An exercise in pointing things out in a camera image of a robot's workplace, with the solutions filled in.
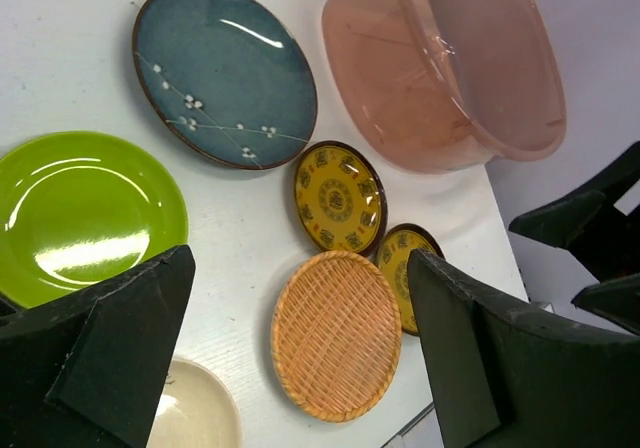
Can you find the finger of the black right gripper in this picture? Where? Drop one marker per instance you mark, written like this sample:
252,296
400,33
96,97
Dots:
559,223
615,300

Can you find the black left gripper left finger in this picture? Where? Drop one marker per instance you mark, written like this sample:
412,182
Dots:
88,369

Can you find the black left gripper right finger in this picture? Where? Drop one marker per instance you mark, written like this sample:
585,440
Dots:
505,373

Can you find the blue floral ceramic plate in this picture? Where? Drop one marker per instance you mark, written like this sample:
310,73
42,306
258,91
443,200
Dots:
227,78

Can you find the pink translucent plastic bin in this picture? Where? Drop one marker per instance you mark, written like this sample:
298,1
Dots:
440,85

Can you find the cream ceramic plate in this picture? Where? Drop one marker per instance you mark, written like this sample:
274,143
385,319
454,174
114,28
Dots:
195,410

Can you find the yellow patterned plate lower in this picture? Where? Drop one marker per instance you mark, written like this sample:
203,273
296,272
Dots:
392,258

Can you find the yellow patterned plate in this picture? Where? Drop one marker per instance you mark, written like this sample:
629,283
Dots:
340,199
392,258

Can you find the green glossy plate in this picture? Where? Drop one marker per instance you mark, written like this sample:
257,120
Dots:
78,208

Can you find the woven bamboo plate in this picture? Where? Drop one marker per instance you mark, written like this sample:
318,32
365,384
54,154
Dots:
336,336

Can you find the yellow patterned plate upper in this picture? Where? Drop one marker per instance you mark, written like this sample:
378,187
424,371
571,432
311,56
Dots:
340,199

